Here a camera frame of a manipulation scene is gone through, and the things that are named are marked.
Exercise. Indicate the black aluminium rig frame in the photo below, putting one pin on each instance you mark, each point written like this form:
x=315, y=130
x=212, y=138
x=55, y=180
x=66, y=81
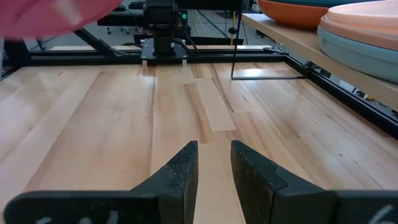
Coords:
x=77, y=57

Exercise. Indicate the pale peach plate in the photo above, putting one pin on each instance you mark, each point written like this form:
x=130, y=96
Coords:
x=373, y=39
x=367, y=12

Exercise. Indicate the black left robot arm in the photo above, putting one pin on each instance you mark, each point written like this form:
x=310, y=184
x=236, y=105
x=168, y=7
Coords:
x=163, y=31

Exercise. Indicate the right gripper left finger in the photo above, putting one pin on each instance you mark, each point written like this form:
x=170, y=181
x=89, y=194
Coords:
x=140, y=205

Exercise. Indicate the black desk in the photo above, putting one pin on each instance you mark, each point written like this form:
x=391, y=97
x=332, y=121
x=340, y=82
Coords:
x=118, y=18

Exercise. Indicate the dark teal plate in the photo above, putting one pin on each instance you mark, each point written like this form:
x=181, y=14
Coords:
x=311, y=2

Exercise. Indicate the wooden shelf with black frame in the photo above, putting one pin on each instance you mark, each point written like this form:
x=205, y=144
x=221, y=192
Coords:
x=311, y=53

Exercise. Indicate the pink plate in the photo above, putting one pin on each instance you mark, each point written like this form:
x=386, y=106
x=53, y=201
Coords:
x=46, y=15

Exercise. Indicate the light teal plate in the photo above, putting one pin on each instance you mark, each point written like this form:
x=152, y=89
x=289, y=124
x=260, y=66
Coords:
x=363, y=59

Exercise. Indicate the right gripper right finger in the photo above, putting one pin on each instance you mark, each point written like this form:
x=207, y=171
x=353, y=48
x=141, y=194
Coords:
x=280, y=202

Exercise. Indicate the orange plate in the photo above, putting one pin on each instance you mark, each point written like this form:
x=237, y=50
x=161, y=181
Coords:
x=289, y=15

